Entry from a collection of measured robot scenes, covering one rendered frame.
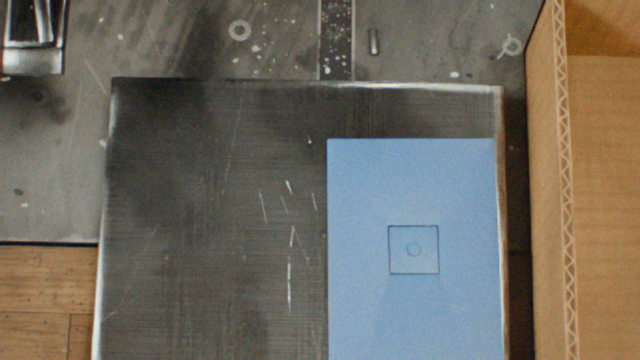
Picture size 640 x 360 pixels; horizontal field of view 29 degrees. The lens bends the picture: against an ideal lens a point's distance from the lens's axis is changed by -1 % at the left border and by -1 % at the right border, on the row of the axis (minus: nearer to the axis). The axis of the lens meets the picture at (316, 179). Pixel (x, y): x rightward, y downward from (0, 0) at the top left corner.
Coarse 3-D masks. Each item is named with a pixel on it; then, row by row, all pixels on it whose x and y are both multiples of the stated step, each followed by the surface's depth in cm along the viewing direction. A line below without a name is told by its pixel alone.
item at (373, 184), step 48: (336, 144) 53; (384, 144) 53; (432, 144) 53; (480, 144) 53; (336, 192) 52; (384, 192) 52; (432, 192) 52; (480, 192) 52; (336, 240) 51; (384, 240) 51; (480, 240) 51; (336, 288) 51; (384, 288) 51; (432, 288) 51; (480, 288) 51; (336, 336) 50; (384, 336) 50; (432, 336) 50; (480, 336) 50
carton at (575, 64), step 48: (576, 0) 50; (624, 0) 50; (528, 48) 55; (576, 48) 55; (624, 48) 55; (528, 96) 55; (576, 96) 55; (624, 96) 55; (528, 144) 55; (576, 144) 55; (624, 144) 55; (576, 192) 54; (624, 192) 54; (576, 240) 53; (624, 240) 53; (576, 288) 46; (624, 288) 53; (576, 336) 45; (624, 336) 52
